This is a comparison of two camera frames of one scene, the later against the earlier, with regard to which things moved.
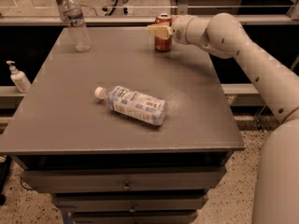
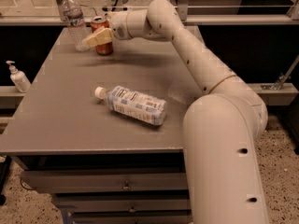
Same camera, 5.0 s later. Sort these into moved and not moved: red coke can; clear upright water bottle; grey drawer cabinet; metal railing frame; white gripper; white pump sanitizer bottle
Moved: red coke can; white gripper
Not moved: white pump sanitizer bottle; grey drawer cabinet; clear upright water bottle; metal railing frame
